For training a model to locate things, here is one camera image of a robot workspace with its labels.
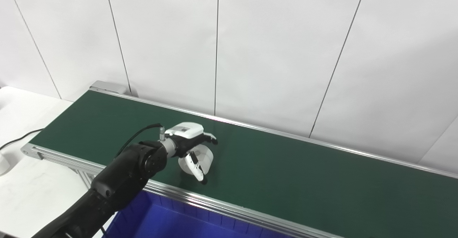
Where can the green conveyor belt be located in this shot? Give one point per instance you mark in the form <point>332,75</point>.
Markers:
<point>286,170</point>

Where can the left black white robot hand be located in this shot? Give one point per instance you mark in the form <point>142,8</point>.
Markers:
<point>186,130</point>

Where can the grey conveyor end housing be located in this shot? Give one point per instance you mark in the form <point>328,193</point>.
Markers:
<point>109,87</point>

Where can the white round plastic part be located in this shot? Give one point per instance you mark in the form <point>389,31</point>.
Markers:
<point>206,155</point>

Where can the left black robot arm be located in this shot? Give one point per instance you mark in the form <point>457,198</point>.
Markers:
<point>118,180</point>

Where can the aluminium conveyor leg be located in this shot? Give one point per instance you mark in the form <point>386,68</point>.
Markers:
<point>85,179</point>

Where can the blue plastic bin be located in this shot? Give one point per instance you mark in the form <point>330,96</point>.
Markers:
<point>171,220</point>

